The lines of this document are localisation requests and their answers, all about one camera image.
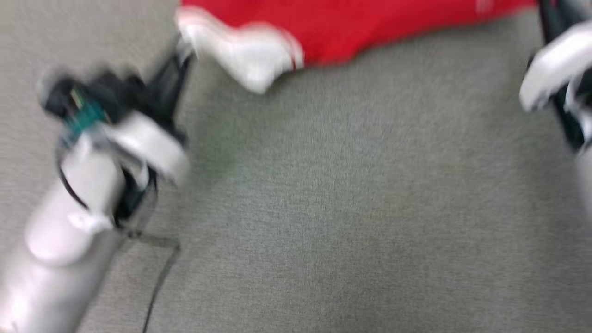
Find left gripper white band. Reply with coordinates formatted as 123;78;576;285
99;50;193;186

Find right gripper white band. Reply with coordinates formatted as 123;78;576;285
518;0;592;114

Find red and white garment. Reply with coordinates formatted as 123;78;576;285
175;0;541;95

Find teal left cable connector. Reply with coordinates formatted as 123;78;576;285
62;102;109;142

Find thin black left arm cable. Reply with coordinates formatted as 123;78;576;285
56;153;89;211

